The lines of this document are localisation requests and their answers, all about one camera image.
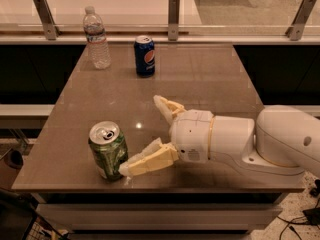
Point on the blue pepsi can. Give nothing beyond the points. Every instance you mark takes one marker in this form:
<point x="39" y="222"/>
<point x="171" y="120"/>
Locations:
<point x="144" y="56"/>

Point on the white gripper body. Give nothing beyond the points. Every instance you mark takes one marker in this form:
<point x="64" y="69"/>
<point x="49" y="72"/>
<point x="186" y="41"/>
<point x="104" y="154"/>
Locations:
<point x="193" y="134"/>

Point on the green soda can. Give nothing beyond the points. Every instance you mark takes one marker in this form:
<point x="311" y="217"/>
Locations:
<point x="108" y="146"/>

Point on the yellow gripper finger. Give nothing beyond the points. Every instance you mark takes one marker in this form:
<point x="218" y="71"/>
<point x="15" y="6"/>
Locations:
<point x="169" y="109"/>
<point x="155" y="156"/>

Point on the middle metal railing bracket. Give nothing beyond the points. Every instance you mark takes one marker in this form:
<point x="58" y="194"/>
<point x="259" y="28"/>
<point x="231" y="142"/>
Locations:
<point x="173" y="19"/>

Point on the clear plastic water bottle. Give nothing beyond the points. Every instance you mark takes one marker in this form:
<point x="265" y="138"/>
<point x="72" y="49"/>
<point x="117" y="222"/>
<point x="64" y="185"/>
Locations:
<point x="96" y="39"/>

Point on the black wire basket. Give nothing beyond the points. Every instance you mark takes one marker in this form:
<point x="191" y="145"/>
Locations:
<point x="17" y="215"/>

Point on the right metal railing bracket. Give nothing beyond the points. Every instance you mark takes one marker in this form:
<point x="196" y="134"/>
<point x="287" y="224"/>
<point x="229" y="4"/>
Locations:
<point x="296" y="29"/>

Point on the metal railing bracket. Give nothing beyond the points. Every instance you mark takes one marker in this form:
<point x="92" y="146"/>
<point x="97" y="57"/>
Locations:
<point x="173" y="19"/>
<point x="296" y="29"/>
<point x="50" y="29"/>

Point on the dark bin at left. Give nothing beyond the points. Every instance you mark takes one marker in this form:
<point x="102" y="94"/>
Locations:
<point x="11" y="163"/>

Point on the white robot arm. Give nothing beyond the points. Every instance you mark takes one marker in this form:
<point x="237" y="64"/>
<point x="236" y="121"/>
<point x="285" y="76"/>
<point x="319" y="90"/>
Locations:
<point x="279" y="146"/>

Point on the left metal railing bracket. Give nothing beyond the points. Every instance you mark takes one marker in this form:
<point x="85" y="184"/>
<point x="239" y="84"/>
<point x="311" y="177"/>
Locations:
<point x="50" y="29"/>

